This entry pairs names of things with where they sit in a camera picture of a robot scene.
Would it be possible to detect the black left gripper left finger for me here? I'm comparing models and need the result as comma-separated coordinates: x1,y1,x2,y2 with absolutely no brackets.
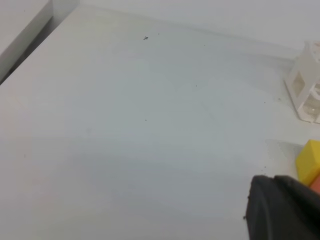
244,175,289,240

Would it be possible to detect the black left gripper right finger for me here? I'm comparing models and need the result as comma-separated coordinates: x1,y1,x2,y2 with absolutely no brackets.
274,175,320,240

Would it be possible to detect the white plastic test tube rack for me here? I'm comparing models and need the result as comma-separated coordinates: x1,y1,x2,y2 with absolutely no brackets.
284,41,320,124

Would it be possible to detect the orange cube block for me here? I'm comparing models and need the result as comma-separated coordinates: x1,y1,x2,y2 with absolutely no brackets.
309,174,320,194

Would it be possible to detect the yellow cube block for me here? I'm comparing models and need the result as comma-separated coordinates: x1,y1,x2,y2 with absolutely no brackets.
295,139,320,186

